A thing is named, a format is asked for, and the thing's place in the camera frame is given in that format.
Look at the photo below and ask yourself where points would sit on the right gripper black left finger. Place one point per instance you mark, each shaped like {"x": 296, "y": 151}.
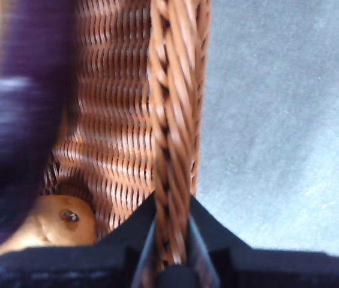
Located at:
{"x": 82, "y": 267}

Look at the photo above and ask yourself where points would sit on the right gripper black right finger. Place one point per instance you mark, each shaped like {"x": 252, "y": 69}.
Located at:
{"x": 262, "y": 270}

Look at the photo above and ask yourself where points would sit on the brown potato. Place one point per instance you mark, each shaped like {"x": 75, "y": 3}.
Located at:
{"x": 67, "y": 228}

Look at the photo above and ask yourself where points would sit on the brown wicker basket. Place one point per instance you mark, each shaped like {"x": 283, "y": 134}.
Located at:
{"x": 115, "y": 90}

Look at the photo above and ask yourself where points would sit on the purple eggplant with green stem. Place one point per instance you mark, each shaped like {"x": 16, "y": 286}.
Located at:
{"x": 22, "y": 90}

